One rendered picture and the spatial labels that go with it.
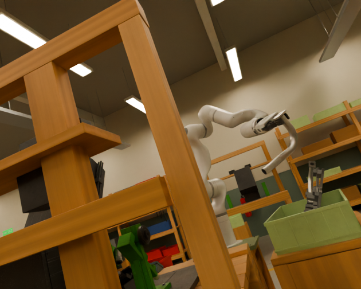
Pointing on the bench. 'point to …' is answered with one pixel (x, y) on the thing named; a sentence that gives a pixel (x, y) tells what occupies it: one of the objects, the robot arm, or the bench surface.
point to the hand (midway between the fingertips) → (281, 119)
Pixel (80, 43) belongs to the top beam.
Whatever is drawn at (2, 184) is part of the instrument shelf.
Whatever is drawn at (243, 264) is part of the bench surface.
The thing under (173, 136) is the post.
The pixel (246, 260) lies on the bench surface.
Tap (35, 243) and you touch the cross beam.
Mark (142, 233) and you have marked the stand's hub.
